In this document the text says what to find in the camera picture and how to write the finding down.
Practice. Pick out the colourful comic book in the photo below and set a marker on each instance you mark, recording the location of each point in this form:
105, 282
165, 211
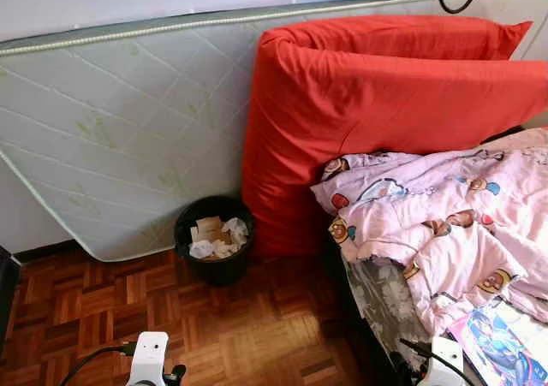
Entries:
501, 347

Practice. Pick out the pale floral bed sheet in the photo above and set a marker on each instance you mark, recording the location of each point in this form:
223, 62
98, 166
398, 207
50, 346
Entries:
385, 300

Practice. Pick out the black waste bin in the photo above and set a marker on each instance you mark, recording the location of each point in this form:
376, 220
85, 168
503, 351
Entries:
214, 270

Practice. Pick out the crumpled white tissue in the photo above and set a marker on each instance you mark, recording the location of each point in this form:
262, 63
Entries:
210, 249
235, 229

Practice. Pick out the brown cardboard piece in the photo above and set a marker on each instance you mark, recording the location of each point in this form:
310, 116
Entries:
208, 228

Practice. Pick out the pink cartoon print blanket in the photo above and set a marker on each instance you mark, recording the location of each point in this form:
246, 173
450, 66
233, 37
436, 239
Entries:
445, 206

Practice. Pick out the black furniture panel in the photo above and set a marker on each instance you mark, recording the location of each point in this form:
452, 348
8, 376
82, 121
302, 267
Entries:
7, 300

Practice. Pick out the large red covered mattress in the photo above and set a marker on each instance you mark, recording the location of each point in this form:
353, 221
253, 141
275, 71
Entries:
360, 103

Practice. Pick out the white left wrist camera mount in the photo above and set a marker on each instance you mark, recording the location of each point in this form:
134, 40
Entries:
150, 356

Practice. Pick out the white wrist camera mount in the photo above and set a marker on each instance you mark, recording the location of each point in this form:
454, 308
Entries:
150, 356
445, 360

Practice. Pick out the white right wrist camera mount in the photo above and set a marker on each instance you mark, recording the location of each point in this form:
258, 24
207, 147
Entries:
445, 360

